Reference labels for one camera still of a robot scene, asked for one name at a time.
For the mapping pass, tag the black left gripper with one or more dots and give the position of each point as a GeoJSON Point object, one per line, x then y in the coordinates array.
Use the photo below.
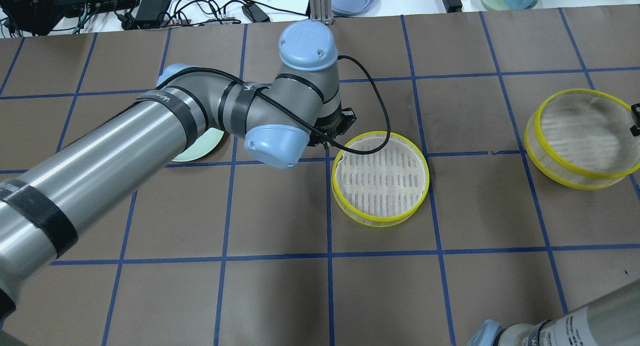
{"type": "Point", "coordinates": [330, 129]}

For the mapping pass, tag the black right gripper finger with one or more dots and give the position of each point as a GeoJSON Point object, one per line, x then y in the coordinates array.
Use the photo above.
{"type": "Point", "coordinates": [635, 112]}

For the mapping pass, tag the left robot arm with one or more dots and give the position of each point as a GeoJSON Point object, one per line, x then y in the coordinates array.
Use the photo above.
{"type": "Point", "coordinates": [46, 210]}

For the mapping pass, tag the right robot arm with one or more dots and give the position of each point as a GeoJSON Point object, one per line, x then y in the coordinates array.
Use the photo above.
{"type": "Point", "coordinates": [612, 319]}

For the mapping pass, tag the light green plate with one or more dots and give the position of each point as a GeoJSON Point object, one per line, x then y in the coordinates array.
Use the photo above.
{"type": "Point", "coordinates": [205, 144]}

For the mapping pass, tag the black power adapter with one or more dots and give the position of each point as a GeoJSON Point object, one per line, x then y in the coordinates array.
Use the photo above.
{"type": "Point", "coordinates": [255, 14]}

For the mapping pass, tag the aluminium frame post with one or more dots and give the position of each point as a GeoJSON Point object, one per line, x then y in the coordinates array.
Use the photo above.
{"type": "Point", "coordinates": [321, 11]}

